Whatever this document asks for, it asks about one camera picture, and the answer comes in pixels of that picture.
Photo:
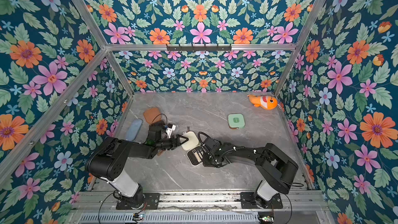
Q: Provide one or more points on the cream nail clipper case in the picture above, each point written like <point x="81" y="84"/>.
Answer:
<point x="195" y="152"/>

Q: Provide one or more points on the orange clownfish plush toy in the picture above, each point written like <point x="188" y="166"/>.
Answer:
<point x="265" y="102"/>

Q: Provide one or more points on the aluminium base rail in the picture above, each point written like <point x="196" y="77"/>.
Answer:
<point x="206" y="200"/>

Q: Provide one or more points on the blue oval case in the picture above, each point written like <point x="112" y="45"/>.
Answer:
<point x="133" y="130"/>

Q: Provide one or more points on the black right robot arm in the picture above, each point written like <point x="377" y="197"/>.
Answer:
<point x="276" y="167"/>

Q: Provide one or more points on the green nail clipper case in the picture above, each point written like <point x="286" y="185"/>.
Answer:
<point x="236" y="121"/>

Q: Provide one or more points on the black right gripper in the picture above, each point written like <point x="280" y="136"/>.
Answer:
<point x="207" y="146"/>

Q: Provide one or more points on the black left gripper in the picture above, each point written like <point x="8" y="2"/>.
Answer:
<point x="172" y="145"/>

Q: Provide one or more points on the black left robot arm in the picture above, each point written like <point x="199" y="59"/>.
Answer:
<point x="108" y="161"/>

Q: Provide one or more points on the black hook rail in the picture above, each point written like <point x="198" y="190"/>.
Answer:
<point x="204" y="47"/>

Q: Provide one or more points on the brown nail clipper case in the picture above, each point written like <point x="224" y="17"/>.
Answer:
<point x="152" y="115"/>

